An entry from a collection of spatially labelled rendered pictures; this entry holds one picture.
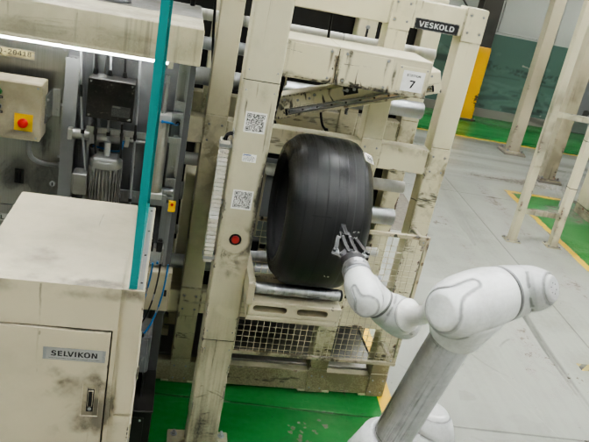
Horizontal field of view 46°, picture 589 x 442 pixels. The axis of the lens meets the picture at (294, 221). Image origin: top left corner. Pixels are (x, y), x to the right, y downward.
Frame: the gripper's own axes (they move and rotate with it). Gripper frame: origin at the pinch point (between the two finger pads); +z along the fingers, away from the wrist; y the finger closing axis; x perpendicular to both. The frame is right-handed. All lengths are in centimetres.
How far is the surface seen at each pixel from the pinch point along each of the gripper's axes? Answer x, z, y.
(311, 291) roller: 34.4, 12.4, 2.1
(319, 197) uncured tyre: -7.5, 8.9, 9.0
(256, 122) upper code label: -23.8, 27.9, 32.7
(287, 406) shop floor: 132, 50, -12
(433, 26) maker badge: -54, 90, -42
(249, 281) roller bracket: 30.7, 9.8, 26.8
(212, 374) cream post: 80, 13, 33
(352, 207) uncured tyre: -6.0, 7.8, -3.1
